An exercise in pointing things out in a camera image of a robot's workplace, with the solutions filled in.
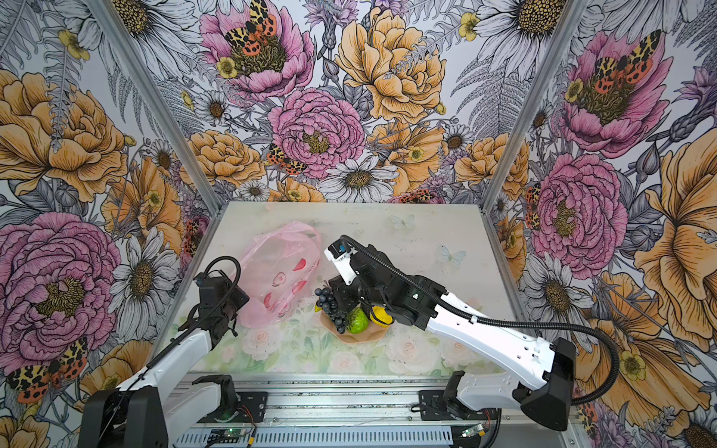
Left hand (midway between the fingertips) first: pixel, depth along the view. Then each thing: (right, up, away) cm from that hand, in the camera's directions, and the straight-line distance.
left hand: (239, 298), depth 89 cm
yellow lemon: (+44, -3, -7) cm, 45 cm away
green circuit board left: (+5, -30, -17) cm, 35 cm away
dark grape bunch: (+30, +4, -20) cm, 37 cm away
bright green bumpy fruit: (+37, -5, -6) cm, 38 cm away
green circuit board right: (+67, -29, -17) cm, 75 cm away
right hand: (+32, +7, -21) cm, 39 cm away
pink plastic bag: (+8, +7, +13) cm, 17 cm away
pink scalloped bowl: (+41, -9, -4) cm, 42 cm away
